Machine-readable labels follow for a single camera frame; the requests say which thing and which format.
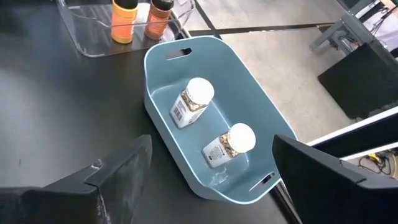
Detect grey table legs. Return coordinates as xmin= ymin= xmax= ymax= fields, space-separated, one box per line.
xmin=308 ymin=12 xmax=379 ymax=55

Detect black and white tower pole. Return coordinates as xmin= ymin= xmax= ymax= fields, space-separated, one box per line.
xmin=306 ymin=106 xmax=398 ymax=162

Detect green-label oregano spice jar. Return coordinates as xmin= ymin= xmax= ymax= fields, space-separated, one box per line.
xmin=144 ymin=0 xmax=175 ymax=40

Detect black-lid yellow-orange spice jar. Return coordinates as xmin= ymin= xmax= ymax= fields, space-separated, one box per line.
xmin=111 ymin=0 xmax=139 ymax=44

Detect blue plastic bin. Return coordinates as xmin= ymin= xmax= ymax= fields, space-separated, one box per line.
xmin=143 ymin=35 xmax=298 ymax=205

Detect white-lid bagel seasoning jar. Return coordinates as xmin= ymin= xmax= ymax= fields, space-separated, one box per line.
xmin=169 ymin=77 xmax=215 ymax=129
xmin=201 ymin=123 xmax=257 ymax=169

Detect black rectangular panel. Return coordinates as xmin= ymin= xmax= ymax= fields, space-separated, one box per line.
xmin=317 ymin=41 xmax=398 ymax=120

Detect black yellow cable bundle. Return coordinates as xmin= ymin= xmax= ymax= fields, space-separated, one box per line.
xmin=357 ymin=151 xmax=398 ymax=180

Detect clear plastic bin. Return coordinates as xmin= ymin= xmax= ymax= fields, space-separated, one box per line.
xmin=55 ymin=0 xmax=197 ymax=58

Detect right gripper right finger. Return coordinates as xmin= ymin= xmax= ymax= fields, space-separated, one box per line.
xmin=272 ymin=134 xmax=398 ymax=224

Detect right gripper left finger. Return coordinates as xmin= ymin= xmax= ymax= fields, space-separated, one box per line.
xmin=0 ymin=134 xmax=153 ymax=224

